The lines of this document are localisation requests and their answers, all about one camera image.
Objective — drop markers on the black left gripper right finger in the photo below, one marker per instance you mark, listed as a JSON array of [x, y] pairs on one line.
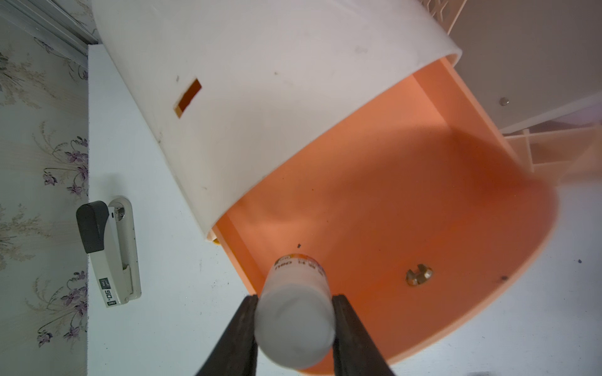
[[354, 351]]

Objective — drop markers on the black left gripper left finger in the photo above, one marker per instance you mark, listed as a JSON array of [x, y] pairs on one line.
[[236, 351]]

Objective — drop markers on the white paint can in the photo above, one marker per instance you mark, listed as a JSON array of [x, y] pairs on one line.
[[294, 318]]

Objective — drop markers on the pink top drawer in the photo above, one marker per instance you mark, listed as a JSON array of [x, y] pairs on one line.
[[415, 205]]

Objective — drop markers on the round white drawer cabinet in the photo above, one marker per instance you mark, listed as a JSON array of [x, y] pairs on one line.
[[233, 89]]

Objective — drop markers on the beige plastic file organizer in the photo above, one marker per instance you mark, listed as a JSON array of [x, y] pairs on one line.
[[562, 149]]

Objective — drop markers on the beige cardboard folder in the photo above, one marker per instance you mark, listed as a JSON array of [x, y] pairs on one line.
[[528, 62]]

